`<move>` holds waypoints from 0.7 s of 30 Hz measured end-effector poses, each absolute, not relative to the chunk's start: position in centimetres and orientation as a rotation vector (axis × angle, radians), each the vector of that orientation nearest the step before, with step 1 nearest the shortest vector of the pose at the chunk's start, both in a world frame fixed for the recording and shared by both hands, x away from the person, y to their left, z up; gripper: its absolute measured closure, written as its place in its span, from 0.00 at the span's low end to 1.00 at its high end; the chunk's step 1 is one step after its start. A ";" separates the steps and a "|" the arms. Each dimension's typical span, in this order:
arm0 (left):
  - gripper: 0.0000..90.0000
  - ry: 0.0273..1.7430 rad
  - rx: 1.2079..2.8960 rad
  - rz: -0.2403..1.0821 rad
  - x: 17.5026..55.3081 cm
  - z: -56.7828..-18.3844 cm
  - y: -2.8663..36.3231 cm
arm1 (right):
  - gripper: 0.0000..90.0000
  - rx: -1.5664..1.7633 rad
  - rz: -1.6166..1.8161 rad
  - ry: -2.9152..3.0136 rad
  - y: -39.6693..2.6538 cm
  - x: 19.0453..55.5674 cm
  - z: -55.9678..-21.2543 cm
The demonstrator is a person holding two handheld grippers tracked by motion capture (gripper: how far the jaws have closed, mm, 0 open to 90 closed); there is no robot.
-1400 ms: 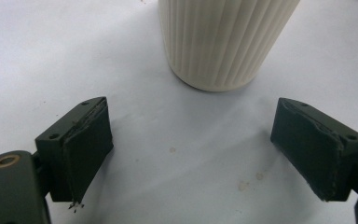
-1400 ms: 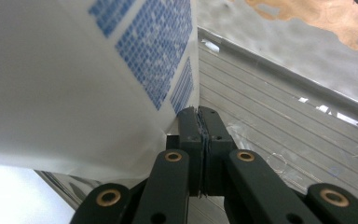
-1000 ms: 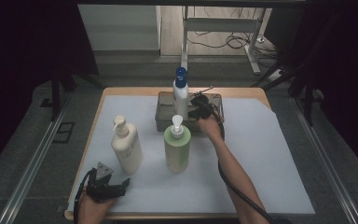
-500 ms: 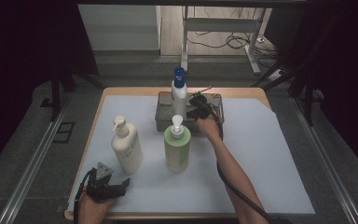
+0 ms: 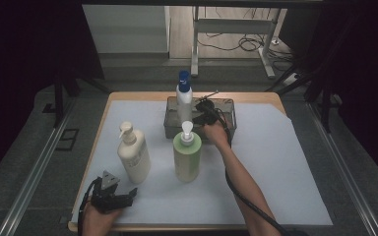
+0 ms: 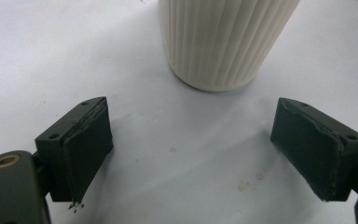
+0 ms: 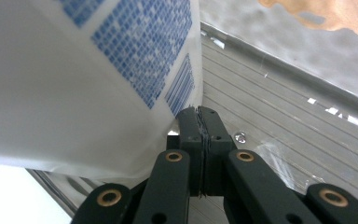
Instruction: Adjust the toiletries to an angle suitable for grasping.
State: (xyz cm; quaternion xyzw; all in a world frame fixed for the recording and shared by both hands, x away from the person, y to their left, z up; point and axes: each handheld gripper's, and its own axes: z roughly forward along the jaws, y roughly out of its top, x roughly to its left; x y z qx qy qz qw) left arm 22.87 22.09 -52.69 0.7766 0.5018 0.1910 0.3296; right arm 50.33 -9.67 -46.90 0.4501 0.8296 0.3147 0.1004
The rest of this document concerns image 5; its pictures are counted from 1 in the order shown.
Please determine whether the black metal stand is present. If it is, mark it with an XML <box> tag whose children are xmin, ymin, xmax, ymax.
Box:
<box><xmin>264</xmin><ymin>65</ymin><xmax>334</xmax><ymax>134</ymax></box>
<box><xmin>52</xmin><ymin>65</ymin><xmax>112</xmax><ymax>130</ymax></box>

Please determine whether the person's left hand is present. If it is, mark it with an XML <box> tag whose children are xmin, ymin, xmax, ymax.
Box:
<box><xmin>82</xmin><ymin>204</ymin><xmax>123</xmax><ymax>236</ymax></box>

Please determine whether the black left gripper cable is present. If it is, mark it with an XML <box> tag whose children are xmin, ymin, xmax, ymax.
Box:
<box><xmin>77</xmin><ymin>176</ymin><xmax>102</xmax><ymax>236</ymax></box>

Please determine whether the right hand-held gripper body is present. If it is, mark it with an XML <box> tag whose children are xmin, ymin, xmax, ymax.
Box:
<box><xmin>198</xmin><ymin>90</ymin><xmax>226</xmax><ymax>127</ymax></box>

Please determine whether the white metal desk frame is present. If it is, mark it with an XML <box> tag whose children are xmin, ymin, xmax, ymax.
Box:
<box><xmin>190</xmin><ymin>5</ymin><xmax>277</xmax><ymax>80</ymax></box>

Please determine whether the dark curtain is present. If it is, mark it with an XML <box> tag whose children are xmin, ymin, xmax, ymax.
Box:
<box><xmin>0</xmin><ymin>0</ymin><xmax>105</xmax><ymax>188</ymax></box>
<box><xmin>277</xmin><ymin>0</ymin><xmax>378</xmax><ymax>191</ymax></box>

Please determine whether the white bottle with blue cap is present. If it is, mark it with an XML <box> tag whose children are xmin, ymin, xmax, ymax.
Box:
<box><xmin>175</xmin><ymin>69</ymin><xmax>194</xmax><ymax>126</ymax></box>

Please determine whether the person's right hand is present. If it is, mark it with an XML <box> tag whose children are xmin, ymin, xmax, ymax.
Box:
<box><xmin>202</xmin><ymin>121</ymin><xmax>232</xmax><ymax>150</ymax></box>

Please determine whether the tangle of black floor cables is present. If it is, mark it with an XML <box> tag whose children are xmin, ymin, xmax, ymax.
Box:
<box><xmin>196</xmin><ymin>6</ymin><xmax>294</xmax><ymax>63</ymax></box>

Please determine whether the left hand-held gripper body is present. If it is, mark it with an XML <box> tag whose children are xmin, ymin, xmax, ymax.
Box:
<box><xmin>90</xmin><ymin>169</ymin><xmax>128</xmax><ymax>214</ymax></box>

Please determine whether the aluminium floor rail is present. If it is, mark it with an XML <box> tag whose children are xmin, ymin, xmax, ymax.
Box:
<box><xmin>0</xmin><ymin>97</ymin><xmax>77</xmax><ymax>236</ymax></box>
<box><xmin>307</xmin><ymin>101</ymin><xmax>378</xmax><ymax>236</ymax></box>

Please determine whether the cream pump bottle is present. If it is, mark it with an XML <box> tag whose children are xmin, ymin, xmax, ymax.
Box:
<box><xmin>116</xmin><ymin>120</ymin><xmax>153</xmax><ymax>185</ymax></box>

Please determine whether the grey metal mesh basket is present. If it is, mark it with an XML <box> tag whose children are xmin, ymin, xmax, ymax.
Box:
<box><xmin>162</xmin><ymin>95</ymin><xmax>238</xmax><ymax>141</ymax></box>

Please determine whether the white cabinet panel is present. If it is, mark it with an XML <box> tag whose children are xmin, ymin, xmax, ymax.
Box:
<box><xmin>82</xmin><ymin>4</ymin><xmax>171</xmax><ymax>55</ymax></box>

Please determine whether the green pump bottle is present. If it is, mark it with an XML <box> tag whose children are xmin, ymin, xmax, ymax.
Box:
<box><xmin>172</xmin><ymin>120</ymin><xmax>203</xmax><ymax>184</ymax></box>

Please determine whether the white power strip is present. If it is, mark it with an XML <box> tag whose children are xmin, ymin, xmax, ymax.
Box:
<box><xmin>283</xmin><ymin>72</ymin><xmax>301</xmax><ymax>87</ymax></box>

